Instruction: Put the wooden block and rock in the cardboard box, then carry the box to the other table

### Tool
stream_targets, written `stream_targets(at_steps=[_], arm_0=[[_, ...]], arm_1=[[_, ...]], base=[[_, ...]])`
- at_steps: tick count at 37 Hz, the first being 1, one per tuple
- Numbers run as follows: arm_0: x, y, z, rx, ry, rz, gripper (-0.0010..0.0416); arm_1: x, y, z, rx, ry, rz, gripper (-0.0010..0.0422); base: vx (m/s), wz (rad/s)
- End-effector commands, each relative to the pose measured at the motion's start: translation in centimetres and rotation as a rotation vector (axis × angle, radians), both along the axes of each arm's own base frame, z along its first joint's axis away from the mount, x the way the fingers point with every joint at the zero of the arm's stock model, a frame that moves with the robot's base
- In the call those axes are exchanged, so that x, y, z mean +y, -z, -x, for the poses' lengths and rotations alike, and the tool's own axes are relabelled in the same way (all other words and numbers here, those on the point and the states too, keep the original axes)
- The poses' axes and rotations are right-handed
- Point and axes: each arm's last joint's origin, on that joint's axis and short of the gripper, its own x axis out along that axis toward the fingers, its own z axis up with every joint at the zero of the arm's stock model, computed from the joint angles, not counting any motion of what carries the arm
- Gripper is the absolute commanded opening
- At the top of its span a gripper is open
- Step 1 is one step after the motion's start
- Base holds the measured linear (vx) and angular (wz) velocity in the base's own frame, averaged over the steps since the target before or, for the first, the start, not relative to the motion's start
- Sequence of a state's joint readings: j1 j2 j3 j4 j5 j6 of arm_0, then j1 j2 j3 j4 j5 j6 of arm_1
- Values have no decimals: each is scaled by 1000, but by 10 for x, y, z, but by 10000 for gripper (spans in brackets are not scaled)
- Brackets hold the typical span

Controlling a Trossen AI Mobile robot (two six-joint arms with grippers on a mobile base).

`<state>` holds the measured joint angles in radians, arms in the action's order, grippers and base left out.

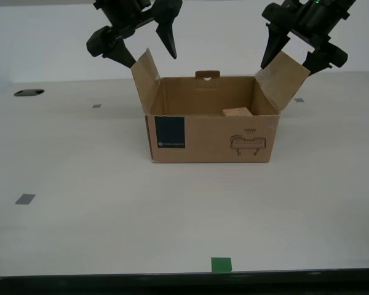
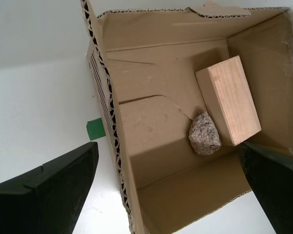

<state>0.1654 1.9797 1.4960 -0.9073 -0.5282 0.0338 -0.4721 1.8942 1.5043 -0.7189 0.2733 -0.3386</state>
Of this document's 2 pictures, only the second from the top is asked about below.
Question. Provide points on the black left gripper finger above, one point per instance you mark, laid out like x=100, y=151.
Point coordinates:
x=44, y=200
x=280, y=190

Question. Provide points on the speckled pinkish granite rock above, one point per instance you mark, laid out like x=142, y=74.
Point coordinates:
x=205, y=134

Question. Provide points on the light wooden block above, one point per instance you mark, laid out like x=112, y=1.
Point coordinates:
x=232, y=102

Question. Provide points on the brown cardboard box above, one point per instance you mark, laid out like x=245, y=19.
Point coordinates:
x=161, y=85

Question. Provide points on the green tape square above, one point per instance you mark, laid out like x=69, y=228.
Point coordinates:
x=95, y=129

